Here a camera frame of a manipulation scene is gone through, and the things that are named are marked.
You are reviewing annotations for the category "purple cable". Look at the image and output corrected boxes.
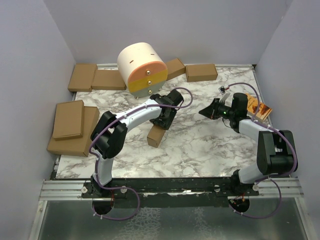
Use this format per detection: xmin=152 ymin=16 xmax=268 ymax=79
xmin=88 ymin=87 xmax=194 ymax=221
xmin=222 ymin=82 xmax=299 ymax=220

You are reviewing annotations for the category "round pastel drawer cabinet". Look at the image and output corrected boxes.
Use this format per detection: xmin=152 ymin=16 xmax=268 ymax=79
xmin=117 ymin=42 xmax=168 ymax=98

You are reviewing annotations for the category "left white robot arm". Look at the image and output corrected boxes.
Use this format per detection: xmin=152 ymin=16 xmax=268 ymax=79
xmin=89 ymin=89 xmax=184 ymax=198

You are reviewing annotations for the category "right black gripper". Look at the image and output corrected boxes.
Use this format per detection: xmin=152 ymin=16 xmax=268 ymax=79
xmin=199 ymin=98 xmax=236 ymax=120

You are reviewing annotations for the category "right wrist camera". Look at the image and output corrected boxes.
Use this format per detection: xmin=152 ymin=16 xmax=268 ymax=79
xmin=218 ymin=86 xmax=230 ymax=103

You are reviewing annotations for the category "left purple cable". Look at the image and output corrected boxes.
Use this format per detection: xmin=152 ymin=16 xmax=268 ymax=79
xmin=88 ymin=87 xmax=194 ymax=221

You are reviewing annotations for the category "cardboard box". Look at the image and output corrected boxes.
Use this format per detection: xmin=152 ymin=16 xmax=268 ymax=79
xmin=165 ymin=58 xmax=186 ymax=81
xmin=147 ymin=125 xmax=166 ymax=148
xmin=185 ymin=63 xmax=218 ymax=82
xmin=91 ymin=69 xmax=126 ymax=91
xmin=68 ymin=63 xmax=98 ymax=92
xmin=47 ymin=106 xmax=100 ymax=157
xmin=52 ymin=100 xmax=85 ymax=141

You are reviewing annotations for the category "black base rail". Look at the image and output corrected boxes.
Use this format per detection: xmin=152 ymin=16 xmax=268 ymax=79
xmin=81 ymin=177 xmax=259 ymax=209

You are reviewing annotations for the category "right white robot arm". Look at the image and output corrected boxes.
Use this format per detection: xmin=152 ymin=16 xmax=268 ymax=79
xmin=199 ymin=93 xmax=298 ymax=196

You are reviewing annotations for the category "orange paperback book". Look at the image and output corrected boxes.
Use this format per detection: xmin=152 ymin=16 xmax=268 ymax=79
xmin=244 ymin=92 xmax=273 ymax=124

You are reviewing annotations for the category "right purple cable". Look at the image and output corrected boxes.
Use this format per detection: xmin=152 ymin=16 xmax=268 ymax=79
xmin=222 ymin=82 xmax=299 ymax=220

